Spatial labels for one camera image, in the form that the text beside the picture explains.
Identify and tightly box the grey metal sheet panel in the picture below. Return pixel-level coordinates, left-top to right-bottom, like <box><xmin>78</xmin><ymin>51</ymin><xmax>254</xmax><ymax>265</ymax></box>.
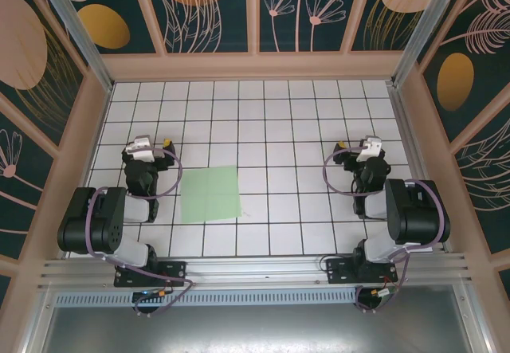
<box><xmin>23</xmin><ymin>284</ymin><xmax>491</xmax><ymax>353</ymax></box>

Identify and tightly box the small controller circuit board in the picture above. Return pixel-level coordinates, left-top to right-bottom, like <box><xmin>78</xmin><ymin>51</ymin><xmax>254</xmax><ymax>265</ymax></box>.
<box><xmin>369</xmin><ymin>284</ymin><xmax>400</xmax><ymax>300</ymax></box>
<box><xmin>132</xmin><ymin>288</ymin><xmax>173</xmax><ymax>302</ymax></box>

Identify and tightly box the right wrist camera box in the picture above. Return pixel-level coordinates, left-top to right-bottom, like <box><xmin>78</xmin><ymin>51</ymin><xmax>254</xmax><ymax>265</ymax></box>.
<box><xmin>355</xmin><ymin>135</ymin><xmax>384</xmax><ymax>163</ymax></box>

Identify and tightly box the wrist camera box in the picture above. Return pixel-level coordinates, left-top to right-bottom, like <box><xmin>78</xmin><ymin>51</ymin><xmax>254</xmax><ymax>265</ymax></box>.
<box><xmin>355</xmin><ymin>135</ymin><xmax>384</xmax><ymax>163</ymax></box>
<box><xmin>124</xmin><ymin>135</ymin><xmax>157</xmax><ymax>162</ymax></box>

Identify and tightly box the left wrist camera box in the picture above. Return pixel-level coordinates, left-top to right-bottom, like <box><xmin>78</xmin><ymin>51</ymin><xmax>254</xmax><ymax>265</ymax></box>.
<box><xmin>124</xmin><ymin>135</ymin><xmax>157</xmax><ymax>162</ymax></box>

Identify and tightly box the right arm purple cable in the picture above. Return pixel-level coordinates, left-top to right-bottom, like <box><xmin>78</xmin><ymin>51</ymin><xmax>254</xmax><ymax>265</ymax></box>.
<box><xmin>322</xmin><ymin>148</ymin><xmax>446</xmax><ymax>313</ymax></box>

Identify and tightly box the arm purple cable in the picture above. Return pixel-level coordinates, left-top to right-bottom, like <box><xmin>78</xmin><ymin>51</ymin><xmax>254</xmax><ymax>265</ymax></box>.
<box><xmin>322</xmin><ymin>148</ymin><xmax>446</xmax><ymax>313</ymax></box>
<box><xmin>85</xmin><ymin>147</ymin><xmax>196</xmax><ymax>317</ymax></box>

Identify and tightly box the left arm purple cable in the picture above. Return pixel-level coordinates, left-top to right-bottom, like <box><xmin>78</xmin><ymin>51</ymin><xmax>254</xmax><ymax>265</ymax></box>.
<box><xmin>85</xmin><ymin>147</ymin><xmax>196</xmax><ymax>317</ymax></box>

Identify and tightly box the aluminium table edge rail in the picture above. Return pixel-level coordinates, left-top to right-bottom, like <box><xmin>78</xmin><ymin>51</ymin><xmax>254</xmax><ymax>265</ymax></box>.
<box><xmin>388</xmin><ymin>84</ymin><xmax>453</xmax><ymax>255</ymax></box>

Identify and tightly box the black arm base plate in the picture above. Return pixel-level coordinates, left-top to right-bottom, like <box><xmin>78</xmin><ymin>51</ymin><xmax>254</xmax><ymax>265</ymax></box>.
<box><xmin>325</xmin><ymin>257</ymin><xmax>399</xmax><ymax>285</ymax></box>
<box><xmin>114</xmin><ymin>260</ymin><xmax>188</xmax><ymax>288</ymax></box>

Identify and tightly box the thin black wire loop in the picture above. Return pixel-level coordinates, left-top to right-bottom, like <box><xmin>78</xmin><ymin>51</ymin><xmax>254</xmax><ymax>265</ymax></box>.
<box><xmin>317</xmin><ymin>253</ymin><xmax>334</xmax><ymax>277</ymax></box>

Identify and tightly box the aluminium frame post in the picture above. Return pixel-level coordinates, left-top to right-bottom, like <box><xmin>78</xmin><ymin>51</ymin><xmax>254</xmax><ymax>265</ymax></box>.
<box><xmin>33</xmin><ymin>0</ymin><xmax>116</xmax><ymax>91</ymax></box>
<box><xmin>390</xmin><ymin>0</ymin><xmax>467</xmax><ymax>89</ymax></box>

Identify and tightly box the wide aluminium mounting rail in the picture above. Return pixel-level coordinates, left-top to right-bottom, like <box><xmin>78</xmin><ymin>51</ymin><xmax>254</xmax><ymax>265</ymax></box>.
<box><xmin>37</xmin><ymin>252</ymin><xmax>473</xmax><ymax>290</ymax></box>

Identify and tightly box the slotted grey cable tray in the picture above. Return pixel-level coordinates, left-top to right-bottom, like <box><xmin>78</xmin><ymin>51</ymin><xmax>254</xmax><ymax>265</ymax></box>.
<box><xmin>53</xmin><ymin>287</ymin><xmax>359</xmax><ymax>306</ymax></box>

